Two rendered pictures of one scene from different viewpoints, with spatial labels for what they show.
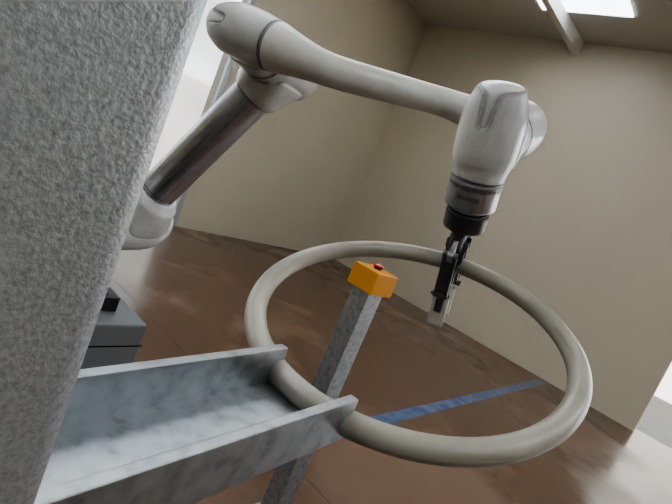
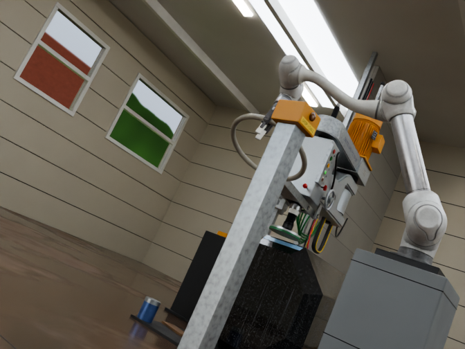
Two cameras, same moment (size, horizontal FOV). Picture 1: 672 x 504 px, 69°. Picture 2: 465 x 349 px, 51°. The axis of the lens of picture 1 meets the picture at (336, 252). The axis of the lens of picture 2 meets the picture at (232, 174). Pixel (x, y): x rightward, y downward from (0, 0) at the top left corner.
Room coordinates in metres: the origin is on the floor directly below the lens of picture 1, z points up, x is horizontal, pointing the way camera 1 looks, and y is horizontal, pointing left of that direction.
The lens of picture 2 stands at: (3.33, -0.30, 0.44)
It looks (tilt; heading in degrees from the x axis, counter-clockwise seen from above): 11 degrees up; 179
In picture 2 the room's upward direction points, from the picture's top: 24 degrees clockwise
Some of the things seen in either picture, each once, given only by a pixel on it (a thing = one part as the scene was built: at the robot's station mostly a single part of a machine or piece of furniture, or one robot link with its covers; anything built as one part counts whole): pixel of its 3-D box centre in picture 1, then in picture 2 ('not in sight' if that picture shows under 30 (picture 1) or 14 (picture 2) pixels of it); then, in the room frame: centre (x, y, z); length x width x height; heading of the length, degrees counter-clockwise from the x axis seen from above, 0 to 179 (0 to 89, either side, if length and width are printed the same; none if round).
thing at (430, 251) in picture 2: not in sight; (423, 230); (1.16, 0.64, 1.00); 0.18 x 0.16 x 0.22; 156
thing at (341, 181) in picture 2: not in sight; (326, 194); (-0.17, 0.44, 1.30); 0.74 x 0.23 x 0.49; 147
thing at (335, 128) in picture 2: not in sight; (338, 154); (-0.14, 0.41, 1.61); 0.96 x 0.25 x 0.17; 147
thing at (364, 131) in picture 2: not in sight; (362, 138); (-0.39, 0.59, 1.90); 0.31 x 0.28 x 0.40; 57
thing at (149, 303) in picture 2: not in sight; (149, 309); (0.26, -0.38, 0.08); 0.10 x 0.10 x 0.13
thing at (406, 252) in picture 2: not in sight; (414, 260); (1.13, 0.66, 0.87); 0.22 x 0.18 x 0.06; 141
